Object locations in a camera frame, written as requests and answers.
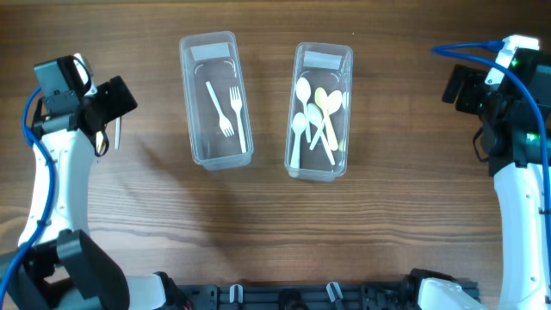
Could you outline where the clear plastic fork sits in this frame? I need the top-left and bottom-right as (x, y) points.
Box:
(115, 117), (121, 150)

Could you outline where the white plastic fork crossing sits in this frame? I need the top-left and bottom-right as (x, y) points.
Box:
(206, 81), (234, 137)

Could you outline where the white plastic knife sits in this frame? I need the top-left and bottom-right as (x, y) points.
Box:
(230, 86), (246, 153)

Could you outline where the white plastic spoon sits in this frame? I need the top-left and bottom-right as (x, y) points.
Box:
(290, 112), (306, 169)
(307, 103), (335, 165)
(295, 77), (312, 143)
(309, 90), (344, 152)

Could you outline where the yellow plastic spoon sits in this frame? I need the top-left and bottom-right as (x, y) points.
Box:
(313, 87), (339, 152)

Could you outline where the yellow plastic fork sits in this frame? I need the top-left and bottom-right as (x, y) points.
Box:
(96, 131), (105, 157)

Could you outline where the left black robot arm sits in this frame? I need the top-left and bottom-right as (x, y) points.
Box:
(1, 53), (195, 309)

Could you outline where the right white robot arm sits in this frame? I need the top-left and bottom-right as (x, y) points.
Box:
(433, 42), (550, 309)

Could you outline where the left clear plastic container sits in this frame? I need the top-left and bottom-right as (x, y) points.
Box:
(179, 31), (254, 171)

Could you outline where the clear plastic container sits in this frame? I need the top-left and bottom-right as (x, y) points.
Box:
(284, 42), (353, 182)
(179, 31), (254, 171)

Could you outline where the right clear plastic container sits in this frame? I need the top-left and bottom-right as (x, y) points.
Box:
(284, 42), (353, 182)

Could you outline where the left blue cable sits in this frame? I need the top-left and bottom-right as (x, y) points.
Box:
(0, 85), (58, 310)

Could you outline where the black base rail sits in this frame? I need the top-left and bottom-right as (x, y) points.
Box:
(181, 282), (420, 310)

